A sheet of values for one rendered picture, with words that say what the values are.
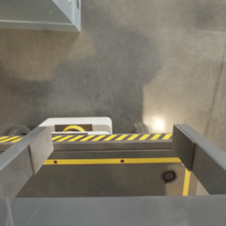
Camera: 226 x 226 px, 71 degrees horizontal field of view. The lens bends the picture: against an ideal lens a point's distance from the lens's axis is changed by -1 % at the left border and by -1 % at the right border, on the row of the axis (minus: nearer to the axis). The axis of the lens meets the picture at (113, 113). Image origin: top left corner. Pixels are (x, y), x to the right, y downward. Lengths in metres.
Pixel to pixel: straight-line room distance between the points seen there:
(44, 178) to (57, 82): 0.39
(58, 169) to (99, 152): 0.11
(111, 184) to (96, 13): 0.58
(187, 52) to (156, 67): 0.13
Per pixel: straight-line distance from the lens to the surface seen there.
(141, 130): 0.58
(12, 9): 0.54
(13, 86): 0.78
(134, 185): 0.44
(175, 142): 0.16
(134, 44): 0.67
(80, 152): 0.40
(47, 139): 0.16
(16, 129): 0.69
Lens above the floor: 0.66
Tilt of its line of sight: 75 degrees down
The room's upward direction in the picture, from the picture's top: 179 degrees counter-clockwise
